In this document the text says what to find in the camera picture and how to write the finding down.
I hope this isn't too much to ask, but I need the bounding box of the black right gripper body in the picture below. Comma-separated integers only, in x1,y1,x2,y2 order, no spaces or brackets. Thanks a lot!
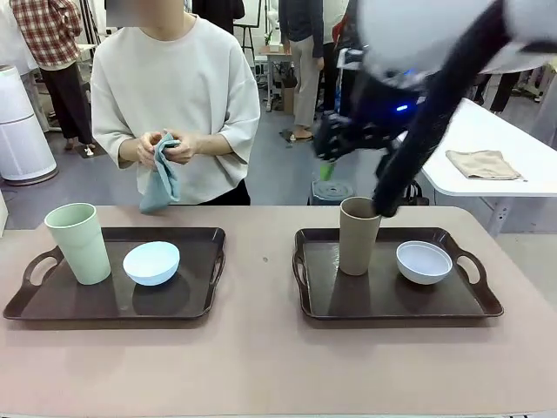
313,111,406,164

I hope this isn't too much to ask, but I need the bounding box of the tall brown cup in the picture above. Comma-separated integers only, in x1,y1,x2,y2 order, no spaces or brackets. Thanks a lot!
339,196,383,276

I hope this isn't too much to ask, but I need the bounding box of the white bowl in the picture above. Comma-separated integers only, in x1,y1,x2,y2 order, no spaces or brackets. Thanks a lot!
395,240,453,286

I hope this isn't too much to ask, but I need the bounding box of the beige cloth mat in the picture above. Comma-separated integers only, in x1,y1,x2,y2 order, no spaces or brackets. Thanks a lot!
445,150,527,182

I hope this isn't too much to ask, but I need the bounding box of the teal cloth mat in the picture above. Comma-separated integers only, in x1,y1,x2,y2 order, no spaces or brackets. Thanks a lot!
138,132,182,214

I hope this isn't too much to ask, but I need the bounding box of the light blue bowl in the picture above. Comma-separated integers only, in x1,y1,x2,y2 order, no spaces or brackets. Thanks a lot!
122,241,181,287

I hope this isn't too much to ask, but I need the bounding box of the tall light green cup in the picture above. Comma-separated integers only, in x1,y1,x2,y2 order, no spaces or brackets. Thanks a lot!
44,202,112,287

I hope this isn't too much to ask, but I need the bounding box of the person's left forearm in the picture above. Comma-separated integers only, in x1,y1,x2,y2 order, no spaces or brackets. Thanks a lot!
193,131,228,158

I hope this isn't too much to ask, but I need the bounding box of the person's right forearm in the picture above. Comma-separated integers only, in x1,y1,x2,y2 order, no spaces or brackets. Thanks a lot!
116,137,144,171

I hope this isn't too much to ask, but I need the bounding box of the dark brown serving tray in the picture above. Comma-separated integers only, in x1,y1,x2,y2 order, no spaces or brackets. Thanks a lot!
292,226,505,321
3,226,227,322

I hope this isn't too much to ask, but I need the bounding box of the person's left hand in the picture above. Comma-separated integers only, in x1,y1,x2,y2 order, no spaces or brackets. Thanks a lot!
164,132,199,165

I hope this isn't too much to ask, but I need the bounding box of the person's right hand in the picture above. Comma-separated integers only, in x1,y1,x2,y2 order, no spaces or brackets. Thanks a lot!
137,130,169,169

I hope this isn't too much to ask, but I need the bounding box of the cardboard box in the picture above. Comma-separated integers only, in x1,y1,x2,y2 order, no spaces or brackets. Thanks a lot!
281,78,298,112

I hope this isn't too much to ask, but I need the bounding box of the black bag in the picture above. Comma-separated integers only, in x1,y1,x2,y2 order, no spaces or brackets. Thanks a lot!
402,180,430,206

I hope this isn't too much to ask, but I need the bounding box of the bystander in beige trousers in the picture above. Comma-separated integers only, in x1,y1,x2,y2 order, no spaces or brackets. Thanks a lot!
278,0,326,141

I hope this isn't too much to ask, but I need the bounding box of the white side table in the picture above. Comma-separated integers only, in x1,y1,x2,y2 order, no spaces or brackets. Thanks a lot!
419,98,557,239

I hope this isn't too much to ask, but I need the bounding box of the black easel stand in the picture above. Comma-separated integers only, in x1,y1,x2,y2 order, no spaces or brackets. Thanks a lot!
233,24,258,84

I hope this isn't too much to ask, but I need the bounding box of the person in white t-shirt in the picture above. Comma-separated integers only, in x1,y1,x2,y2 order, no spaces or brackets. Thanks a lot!
90,12,261,206

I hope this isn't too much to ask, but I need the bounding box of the white air purifier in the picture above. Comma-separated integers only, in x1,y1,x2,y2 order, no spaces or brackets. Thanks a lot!
0,64,59,182

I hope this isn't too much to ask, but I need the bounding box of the bystander in red plaid shirt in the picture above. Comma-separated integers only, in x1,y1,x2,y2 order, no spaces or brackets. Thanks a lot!
10,0,95,152

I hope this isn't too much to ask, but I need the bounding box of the black braided cable sleeve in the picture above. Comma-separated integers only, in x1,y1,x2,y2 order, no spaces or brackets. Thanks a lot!
372,0,514,218

